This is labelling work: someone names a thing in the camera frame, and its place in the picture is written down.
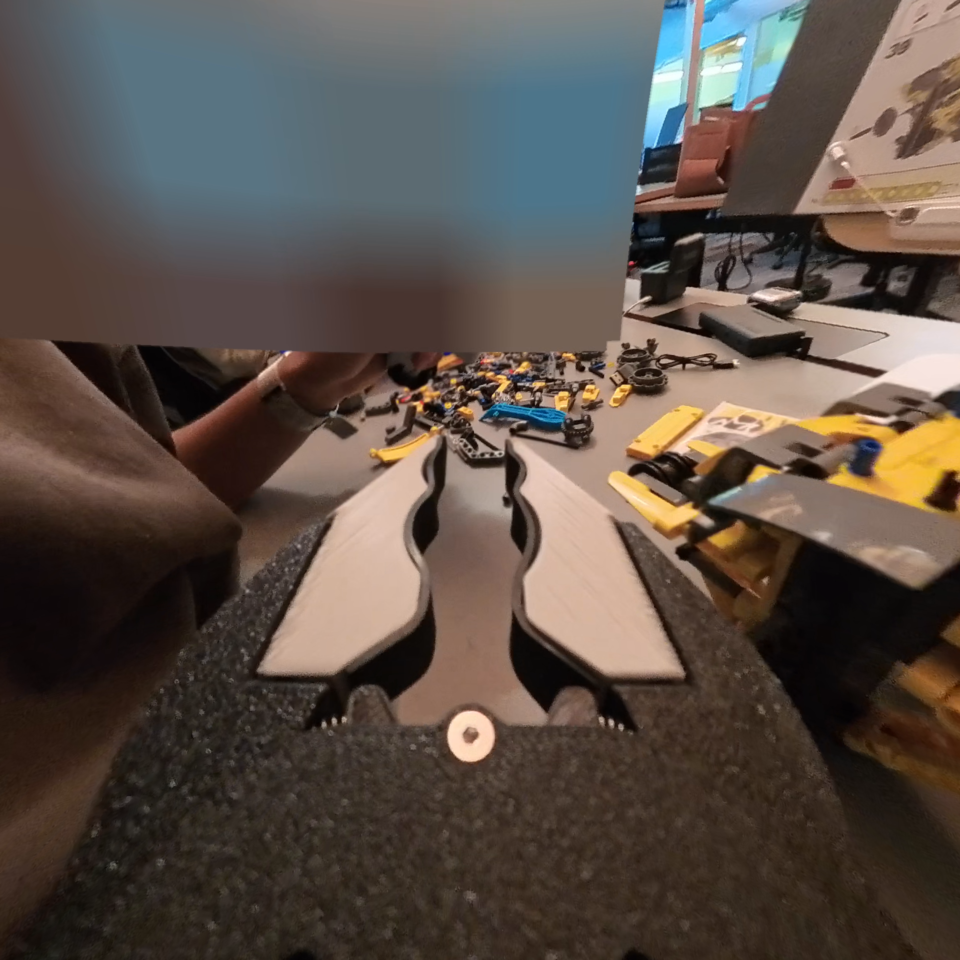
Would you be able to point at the yellow perforated toy panel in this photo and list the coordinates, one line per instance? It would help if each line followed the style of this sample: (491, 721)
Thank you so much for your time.
(664, 433)

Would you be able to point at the person's brown clothing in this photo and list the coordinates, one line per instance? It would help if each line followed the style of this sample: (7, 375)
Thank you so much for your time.
(90, 562)

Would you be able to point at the white printed leaflet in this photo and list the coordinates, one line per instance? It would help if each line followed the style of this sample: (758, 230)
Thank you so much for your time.
(742, 424)

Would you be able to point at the black power bank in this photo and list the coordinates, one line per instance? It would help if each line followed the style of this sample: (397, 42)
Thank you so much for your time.
(750, 330)

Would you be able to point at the yellow toy fender piece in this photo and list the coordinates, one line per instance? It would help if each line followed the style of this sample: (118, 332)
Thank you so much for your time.
(619, 396)

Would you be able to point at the black charger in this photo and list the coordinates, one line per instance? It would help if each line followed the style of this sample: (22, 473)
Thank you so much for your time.
(675, 274)

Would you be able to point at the silver small device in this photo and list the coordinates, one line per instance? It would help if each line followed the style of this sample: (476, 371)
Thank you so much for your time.
(776, 298)

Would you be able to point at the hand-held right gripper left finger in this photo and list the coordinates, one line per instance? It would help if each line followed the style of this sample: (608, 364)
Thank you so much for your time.
(360, 585)

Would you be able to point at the person's left hand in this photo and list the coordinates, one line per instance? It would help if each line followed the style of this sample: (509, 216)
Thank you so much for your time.
(337, 379)

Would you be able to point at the pile of small toy pieces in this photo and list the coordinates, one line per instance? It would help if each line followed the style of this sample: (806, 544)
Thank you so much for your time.
(510, 382)

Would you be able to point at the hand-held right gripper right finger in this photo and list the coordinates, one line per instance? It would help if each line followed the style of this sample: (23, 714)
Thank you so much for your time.
(592, 592)

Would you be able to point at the dark grey toy wheel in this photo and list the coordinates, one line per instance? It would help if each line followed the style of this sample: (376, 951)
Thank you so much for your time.
(637, 356)
(646, 379)

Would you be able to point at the black toy gear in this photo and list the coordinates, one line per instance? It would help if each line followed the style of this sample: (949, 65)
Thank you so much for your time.
(577, 433)

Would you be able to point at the blue toy separator tool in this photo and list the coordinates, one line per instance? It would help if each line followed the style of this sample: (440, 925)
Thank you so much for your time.
(525, 416)

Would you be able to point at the dark grey angled toy beam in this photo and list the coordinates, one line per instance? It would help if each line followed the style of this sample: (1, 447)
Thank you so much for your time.
(401, 424)

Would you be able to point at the toy instruction booklet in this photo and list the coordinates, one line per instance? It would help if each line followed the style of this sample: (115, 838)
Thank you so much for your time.
(900, 97)

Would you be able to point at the yellow curved toy piece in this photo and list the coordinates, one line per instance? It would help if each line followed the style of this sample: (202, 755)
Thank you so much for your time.
(401, 448)

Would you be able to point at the black perforated toy beam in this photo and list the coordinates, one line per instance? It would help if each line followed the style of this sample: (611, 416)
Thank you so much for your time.
(476, 450)

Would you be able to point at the brown bag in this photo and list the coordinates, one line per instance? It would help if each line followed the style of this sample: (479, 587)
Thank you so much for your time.
(709, 154)

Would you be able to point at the grey display panel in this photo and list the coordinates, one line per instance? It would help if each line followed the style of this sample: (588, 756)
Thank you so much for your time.
(787, 112)

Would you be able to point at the yellow toy vehicle model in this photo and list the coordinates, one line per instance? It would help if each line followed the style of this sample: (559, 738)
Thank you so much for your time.
(862, 465)

